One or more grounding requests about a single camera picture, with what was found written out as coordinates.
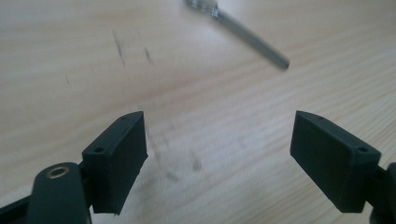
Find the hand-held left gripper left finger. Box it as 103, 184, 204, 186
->
81, 110, 149, 216

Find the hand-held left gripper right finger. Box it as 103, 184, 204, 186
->
290, 109, 382, 214

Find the metal tool with grey handle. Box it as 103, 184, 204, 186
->
184, 0, 291, 71

